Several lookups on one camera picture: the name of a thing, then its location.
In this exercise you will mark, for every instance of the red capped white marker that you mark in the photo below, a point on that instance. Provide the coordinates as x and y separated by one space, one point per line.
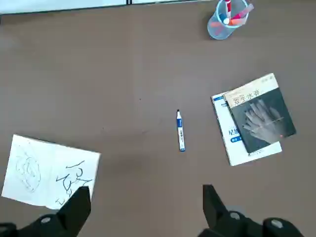
228 6

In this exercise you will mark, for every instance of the clear plastic pen cup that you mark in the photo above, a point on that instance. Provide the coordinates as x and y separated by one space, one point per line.
217 32

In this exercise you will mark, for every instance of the aluminium divider post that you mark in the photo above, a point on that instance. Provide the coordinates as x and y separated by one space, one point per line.
129 2

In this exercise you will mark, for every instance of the orange marker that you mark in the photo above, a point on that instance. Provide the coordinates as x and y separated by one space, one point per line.
237 22

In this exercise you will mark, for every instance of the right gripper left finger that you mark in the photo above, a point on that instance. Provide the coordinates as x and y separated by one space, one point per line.
71 212

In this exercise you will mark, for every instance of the dark book with hands cover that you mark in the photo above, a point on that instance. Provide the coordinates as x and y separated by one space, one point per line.
264 118

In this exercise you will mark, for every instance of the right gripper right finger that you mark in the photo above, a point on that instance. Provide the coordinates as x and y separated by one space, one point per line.
217 217

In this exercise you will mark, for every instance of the blue marker white end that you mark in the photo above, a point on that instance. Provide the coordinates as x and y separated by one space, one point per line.
225 20

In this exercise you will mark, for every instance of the pink red marker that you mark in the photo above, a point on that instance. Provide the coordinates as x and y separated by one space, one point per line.
243 12

